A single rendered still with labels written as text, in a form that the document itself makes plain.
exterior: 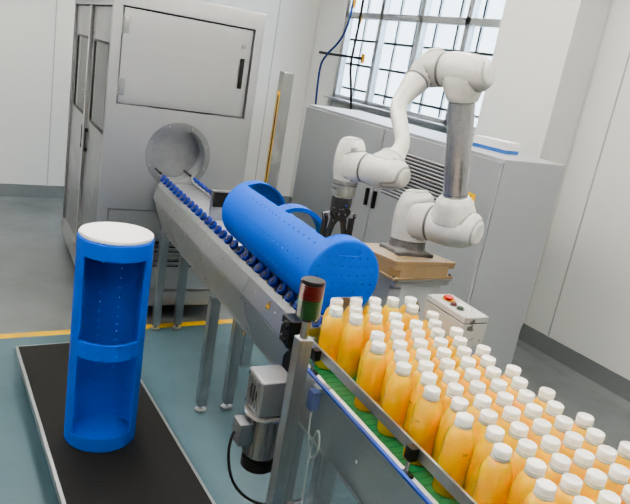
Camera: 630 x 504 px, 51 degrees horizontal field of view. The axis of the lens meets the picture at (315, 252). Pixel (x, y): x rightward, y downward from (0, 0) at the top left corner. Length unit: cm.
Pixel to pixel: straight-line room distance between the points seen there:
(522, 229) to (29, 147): 485
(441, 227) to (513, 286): 147
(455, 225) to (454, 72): 58
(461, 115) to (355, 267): 74
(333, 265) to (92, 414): 139
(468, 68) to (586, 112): 254
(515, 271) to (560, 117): 129
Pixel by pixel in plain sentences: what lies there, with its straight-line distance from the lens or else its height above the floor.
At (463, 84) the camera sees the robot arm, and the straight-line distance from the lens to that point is 252.
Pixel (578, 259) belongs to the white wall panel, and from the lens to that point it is 493.
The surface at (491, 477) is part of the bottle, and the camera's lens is 145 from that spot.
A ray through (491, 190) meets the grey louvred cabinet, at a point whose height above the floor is 127.
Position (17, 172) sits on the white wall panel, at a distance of 707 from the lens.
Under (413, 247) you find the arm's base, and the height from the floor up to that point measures 111.
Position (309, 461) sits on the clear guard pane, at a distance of 192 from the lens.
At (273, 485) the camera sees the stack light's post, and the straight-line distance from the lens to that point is 190.
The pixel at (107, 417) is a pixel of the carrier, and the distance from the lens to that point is 307.
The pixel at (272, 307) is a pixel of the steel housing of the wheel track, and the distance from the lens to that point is 244.
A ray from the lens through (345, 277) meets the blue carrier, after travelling 222.
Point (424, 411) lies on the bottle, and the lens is 160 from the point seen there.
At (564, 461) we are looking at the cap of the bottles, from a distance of 148.
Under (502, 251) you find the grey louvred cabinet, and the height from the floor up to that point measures 92.
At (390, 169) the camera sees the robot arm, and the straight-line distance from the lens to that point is 219.
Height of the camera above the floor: 178
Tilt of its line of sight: 16 degrees down
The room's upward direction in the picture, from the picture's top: 10 degrees clockwise
